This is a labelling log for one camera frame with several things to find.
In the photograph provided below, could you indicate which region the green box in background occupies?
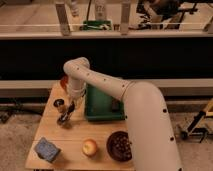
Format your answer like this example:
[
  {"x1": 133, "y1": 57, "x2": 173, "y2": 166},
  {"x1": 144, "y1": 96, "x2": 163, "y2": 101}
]
[{"x1": 82, "y1": 20, "x2": 112, "y2": 30}]

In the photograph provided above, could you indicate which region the black dish brush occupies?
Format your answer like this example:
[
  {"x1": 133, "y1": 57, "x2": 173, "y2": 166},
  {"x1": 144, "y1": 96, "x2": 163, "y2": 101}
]
[{"x1": 57, "y1": 103, "x2": 75, "y2": 125}]

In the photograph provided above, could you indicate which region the dark brown bowl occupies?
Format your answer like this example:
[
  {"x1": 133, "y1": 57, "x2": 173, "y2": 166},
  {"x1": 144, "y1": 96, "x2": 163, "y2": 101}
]
[{"x1": 106, "y1": 131, "x2": 132, "y2": 162}]

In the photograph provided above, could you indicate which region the red yellow apple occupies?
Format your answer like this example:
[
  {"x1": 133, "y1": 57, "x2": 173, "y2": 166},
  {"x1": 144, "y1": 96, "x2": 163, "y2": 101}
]
[{"x1": 82, "y1": 139, "x2": 98, "y2": 157}]

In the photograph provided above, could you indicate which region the small metal can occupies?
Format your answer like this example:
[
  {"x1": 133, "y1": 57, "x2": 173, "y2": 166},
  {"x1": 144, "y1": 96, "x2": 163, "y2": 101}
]
[{"x1": 53, "y1": 99, "x2": 66, "y2": 113}]

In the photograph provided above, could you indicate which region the black wheeled stand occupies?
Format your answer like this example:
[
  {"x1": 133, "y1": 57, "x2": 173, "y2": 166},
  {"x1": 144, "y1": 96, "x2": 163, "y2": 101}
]
[{"x1": 179, "y1": 98, "x2": 213, "y2": 144}]

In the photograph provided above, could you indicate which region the blue sponge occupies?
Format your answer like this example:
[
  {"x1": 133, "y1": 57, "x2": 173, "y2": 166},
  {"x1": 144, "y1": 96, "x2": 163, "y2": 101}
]
[{"x1": 34, "y1": 137, "x2": 61, "y2": 163}]

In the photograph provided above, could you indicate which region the dark block in tray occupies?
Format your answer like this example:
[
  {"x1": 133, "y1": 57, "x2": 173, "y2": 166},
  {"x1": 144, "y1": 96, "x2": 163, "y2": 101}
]
[{"x1": 111, "y1": 99, "x2": 120, "y2": 112}]

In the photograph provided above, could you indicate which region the green plastic tray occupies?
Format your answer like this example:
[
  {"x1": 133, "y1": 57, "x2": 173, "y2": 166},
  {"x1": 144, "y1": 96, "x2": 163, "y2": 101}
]
[{"x1": 85, "y1": 85, "x2": 125, "y2": 122}]

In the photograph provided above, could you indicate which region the red-brown bowl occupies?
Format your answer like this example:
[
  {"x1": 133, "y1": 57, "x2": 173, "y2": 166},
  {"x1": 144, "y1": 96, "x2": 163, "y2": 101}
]
[{"x1": 60, "y1": 75, "x2": 68, "y2": 91}]

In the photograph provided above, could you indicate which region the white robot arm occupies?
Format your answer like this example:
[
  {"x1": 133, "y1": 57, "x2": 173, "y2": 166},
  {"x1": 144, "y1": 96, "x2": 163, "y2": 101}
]
[{"x1": 63, "y1": 57, "x2": 183, "y2": 171}]

